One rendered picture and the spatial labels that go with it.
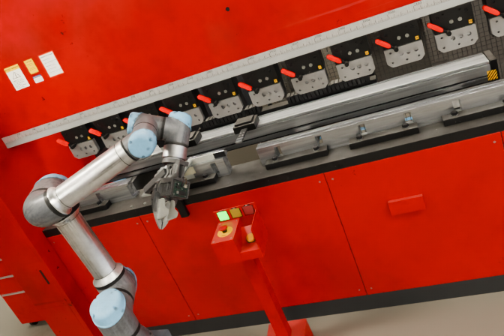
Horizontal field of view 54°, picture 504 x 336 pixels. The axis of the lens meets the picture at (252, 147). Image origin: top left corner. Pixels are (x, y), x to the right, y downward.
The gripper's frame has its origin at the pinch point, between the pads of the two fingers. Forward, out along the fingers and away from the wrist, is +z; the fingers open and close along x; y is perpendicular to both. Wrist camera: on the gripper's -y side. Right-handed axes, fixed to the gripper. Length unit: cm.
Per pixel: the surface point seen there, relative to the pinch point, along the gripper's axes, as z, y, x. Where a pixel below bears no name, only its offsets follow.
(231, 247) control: 1, -26, 59
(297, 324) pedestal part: 33, -30, 115
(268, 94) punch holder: -66, -14, 58
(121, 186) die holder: -25, -101, 48
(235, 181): -30, -39, 70
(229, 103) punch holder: -62, -31, 52
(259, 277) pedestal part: 13, -27, 80
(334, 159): -41, 5, 84
